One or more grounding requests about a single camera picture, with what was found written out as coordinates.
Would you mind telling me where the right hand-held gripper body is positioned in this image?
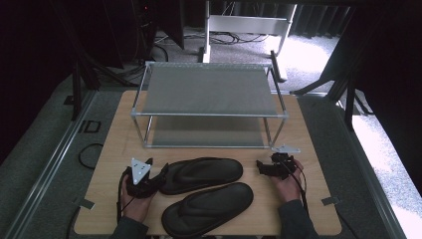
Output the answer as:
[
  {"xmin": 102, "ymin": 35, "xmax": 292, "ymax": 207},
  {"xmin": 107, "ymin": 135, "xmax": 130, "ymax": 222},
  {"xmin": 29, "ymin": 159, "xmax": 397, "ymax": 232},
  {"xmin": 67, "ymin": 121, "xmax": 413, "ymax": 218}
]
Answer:
[{"xmin": 269, "ymin": 143, "xmax": 302, "ymax": 181}]

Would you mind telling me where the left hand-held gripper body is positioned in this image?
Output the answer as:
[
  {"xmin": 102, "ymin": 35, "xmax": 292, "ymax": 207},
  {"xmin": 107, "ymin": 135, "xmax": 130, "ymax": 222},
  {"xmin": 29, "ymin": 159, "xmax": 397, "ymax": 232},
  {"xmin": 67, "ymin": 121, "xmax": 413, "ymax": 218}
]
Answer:
[{"xmin": 122, "ymin": 157, "xmax": 161, "ymax": 200}]

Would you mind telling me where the black flip-flop sandal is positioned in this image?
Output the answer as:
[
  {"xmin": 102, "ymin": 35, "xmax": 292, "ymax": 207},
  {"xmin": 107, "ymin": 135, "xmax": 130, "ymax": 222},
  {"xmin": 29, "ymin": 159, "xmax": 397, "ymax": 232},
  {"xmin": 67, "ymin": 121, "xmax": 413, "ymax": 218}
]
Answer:
[
  {"xmin": 160, "ymin": 181, "xmax": 255, "ymax": 239},
  {"xmin": 158, "ymin": 156, "xmax": 245, "ymax": 196}
]

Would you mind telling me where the two-tier metal shoe rack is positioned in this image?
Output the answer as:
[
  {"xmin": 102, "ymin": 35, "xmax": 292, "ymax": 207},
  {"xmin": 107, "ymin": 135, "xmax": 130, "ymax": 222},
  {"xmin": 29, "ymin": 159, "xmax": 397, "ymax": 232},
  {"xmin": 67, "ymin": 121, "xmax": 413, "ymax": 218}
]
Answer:
[{"xmin": 129, "ymin": 61, "xmax": 290, "ymax": 149}]

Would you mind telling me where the person's left hand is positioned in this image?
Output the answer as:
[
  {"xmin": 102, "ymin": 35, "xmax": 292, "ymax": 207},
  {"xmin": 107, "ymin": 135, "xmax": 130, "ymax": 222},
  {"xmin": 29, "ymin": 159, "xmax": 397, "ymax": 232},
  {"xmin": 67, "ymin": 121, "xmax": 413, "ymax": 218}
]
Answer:
[{"xmin": 119, "ymin": 172, "xmax": 157, "ymax": 224}]

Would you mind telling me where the person's right hand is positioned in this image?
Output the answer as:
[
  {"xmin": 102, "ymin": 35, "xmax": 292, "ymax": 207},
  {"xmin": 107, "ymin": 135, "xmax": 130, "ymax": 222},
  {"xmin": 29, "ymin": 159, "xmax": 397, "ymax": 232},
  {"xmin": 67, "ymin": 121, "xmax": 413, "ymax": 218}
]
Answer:
[{"xmin": 269, "ymin": 158, "xmax": 306, "ymax": 204}]

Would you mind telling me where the grey tape piece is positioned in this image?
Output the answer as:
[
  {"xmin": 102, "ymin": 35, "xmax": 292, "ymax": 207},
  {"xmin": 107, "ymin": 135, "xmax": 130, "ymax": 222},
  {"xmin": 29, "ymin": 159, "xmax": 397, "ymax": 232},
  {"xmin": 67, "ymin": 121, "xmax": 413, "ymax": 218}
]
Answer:
[
  {"xmin": 74, "ymin": 197, "xmax": 97, "ymax": 211},
  {"xmin": 320, "ymin": 195, "xmax": 343, "ymax": 207}
]

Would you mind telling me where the black floor label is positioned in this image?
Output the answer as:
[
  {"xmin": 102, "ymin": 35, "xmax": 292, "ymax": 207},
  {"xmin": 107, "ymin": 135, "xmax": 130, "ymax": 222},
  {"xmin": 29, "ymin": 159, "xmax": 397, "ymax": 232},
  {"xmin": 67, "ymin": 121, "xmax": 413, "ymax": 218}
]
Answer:
[{"xmin": 78, "ymin": 119, "xmax": 103, "ymax": 134}]

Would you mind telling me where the black metal stand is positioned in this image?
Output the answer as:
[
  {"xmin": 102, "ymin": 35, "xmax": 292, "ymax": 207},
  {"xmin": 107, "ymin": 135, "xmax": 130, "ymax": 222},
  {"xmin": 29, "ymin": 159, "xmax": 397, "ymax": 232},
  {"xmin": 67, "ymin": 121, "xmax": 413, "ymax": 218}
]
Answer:
[
  {"xmin": 70, "ymin": 59, "xmax": 102, "ymax": 122},
  {"xmin": 289, "ymin": 63, "xmax": 375, "ymax": 131}
]

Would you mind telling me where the dark computer tower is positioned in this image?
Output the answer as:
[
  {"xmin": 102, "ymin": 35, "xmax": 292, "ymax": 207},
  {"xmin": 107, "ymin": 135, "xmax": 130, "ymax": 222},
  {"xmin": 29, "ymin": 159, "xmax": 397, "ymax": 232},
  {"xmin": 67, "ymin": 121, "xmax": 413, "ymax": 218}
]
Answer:
[{"xmin": 130, "ymin": 0, "xmax": 157, "ymax": 63}]

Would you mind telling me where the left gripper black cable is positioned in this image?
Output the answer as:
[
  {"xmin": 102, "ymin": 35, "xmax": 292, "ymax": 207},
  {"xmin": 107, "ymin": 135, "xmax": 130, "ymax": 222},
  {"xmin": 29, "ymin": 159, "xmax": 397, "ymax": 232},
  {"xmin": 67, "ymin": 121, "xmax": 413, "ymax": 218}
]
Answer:
[{"xmin": 114, "ymin": 166, "xmax": 133, "ymax": 224}]

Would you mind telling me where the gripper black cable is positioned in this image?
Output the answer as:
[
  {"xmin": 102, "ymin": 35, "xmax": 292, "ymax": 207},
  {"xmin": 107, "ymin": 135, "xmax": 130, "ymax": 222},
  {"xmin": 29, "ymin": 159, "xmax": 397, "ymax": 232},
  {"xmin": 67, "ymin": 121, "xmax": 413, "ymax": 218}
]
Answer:
[
  {"xmin": 281, "ymin": 154, "xmax": 311, "ymax": 215},
  {"xmin": 114, "ymin": 166, "xmax": 133, "ymax": 224}
]

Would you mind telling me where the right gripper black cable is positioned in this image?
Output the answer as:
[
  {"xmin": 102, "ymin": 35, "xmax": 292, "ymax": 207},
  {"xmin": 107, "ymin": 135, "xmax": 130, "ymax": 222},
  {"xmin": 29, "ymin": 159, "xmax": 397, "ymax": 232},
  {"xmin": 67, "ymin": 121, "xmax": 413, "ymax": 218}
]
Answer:
[{"xmin": 281, "ymin": 154, "xmax": 311, "ymax": 215}]

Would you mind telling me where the aluminium rail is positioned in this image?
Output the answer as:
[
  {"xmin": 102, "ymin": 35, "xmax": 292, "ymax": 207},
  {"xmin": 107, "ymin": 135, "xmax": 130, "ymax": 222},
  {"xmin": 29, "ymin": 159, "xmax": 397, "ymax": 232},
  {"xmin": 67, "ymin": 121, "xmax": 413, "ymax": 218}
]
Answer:
[
  {"xmin": 326, "ymin": 96, "xmax": 410, "ymax": 239},
  {"xmin": 2, "ymin": 90, "xmax": 98, "ymax": 239}
]

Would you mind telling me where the bundle of floor cables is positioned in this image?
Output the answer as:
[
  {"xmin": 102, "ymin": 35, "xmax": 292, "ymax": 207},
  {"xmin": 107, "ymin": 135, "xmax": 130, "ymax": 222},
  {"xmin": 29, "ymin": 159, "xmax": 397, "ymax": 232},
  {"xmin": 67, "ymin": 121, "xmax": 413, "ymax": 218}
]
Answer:
[{"xmin": 153, "ymin": 30, "xmax": 271, "ymax": 46}]

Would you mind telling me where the white metal stand frame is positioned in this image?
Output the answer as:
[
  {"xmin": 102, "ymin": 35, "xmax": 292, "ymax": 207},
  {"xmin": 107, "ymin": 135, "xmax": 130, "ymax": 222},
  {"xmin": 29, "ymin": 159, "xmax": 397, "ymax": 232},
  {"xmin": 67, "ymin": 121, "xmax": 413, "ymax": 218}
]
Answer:
[{"xmin": 198, "ymin": 0, "xmax": 299, "ymax": 65}]

